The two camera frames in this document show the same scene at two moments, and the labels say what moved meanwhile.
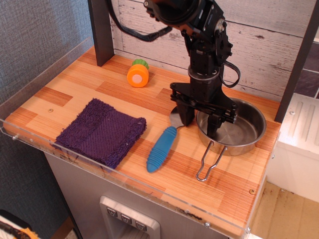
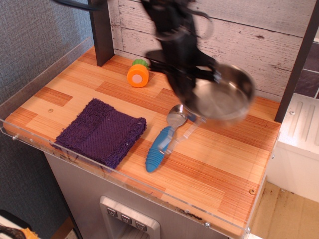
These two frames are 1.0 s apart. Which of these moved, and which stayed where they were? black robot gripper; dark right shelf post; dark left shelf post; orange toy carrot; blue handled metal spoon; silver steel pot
Moved: black robot gripper; silver steel pot
Stayed: orange toy carrot; blue handled metal spoon; dark right shelf post; dark left shelf post
